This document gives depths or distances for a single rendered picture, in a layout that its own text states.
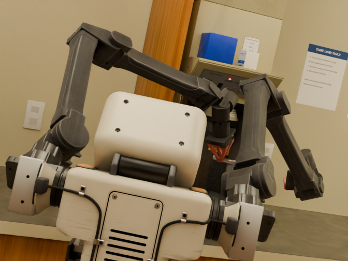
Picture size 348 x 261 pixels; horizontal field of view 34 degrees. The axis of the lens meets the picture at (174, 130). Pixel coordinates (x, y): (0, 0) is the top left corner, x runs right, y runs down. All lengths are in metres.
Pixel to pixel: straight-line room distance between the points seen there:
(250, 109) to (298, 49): 1.23
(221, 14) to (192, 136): 1.00
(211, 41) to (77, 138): 0.80
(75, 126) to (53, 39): 1.12
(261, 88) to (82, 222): 0.65
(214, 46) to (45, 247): 0.84
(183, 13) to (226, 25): 0.21
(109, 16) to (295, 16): 0.84
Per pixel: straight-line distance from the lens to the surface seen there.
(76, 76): 1.38
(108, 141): 1.07
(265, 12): 2.09
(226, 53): 1.92
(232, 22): 2.05
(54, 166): 1.16
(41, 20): 2.34
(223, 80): 1.97
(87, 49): 1.47
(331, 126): 2.76
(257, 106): 1.43
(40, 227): 1.69
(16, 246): 1.74
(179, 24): 1.90
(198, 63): 1.90
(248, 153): 1.30
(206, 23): 2.01
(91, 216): 1.05
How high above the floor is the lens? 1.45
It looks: 6 degrees down
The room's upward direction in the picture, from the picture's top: 12 degrees clockwise
